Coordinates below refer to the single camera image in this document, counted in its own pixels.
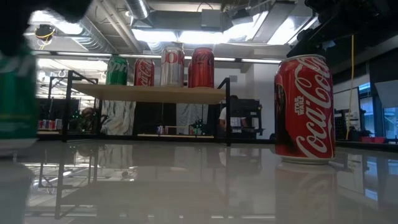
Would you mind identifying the silver ribbed air duct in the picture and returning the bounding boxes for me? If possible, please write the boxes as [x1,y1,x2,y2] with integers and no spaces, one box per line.
[77,15,116,54]

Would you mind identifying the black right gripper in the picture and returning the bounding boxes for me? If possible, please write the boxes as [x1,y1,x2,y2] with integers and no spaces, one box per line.
[287,18,354,59]

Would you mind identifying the black pegboard rack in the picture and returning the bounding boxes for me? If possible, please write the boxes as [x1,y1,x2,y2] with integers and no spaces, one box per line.
[334,107,366,141]

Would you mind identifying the background wooden table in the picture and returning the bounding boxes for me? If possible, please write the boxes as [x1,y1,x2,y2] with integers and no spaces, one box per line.
[136,125,215,139]

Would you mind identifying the background robot green light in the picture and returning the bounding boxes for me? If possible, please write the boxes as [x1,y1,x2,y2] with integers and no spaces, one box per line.
[189,118,208,136]

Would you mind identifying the black wooden-top shelf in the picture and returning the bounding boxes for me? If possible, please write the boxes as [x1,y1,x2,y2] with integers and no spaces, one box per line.
[61,70,233,147]

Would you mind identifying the silver Diet Coke can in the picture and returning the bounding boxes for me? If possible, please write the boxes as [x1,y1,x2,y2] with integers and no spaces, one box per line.
[160,45,185,88]

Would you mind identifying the whiteboard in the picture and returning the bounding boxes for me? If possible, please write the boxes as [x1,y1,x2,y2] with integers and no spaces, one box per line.
[332,86,362,113]

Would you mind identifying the person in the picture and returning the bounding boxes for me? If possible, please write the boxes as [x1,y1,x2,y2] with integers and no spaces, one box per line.
[79,106,99,133]
[218,95,246,138]

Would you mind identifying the green Sprite can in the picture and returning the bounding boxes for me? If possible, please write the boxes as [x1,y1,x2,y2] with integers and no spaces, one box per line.
[105,55,129,86]
[0,46,39,149]

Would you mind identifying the red Star Wars Coca-Cola can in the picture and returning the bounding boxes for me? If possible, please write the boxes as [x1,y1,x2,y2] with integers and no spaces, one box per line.
[273,54,337,165]

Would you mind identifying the grey cloth banner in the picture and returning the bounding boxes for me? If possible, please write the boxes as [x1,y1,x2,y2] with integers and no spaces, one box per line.
[176,103,210,135]

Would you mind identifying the bright window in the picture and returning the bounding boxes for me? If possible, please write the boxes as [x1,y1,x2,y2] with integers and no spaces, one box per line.
[383,107,398,139]

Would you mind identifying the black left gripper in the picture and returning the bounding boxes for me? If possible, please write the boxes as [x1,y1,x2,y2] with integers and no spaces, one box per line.
[0,0,93,58]

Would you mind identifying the yellow cable reel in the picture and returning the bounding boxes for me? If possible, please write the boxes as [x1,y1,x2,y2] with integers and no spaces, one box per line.
[34,24,57,50]

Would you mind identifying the black equipment cart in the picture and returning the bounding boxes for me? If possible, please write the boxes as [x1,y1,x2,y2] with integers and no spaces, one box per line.
[231,98,264,139]

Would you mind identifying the red Coke Zero can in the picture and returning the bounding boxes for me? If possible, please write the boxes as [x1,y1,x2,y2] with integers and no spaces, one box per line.
[190,47,215,89]

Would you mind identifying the red tray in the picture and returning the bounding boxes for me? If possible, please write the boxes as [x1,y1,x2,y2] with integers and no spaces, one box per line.
[360,136,386,144]

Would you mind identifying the marble patterned banner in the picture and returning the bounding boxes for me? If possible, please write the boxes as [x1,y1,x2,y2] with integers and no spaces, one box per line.
[99,99,137,136]

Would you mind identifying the long ceiling light bar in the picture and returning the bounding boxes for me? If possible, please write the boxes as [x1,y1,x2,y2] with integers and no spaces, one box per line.
[30,49,282,65]

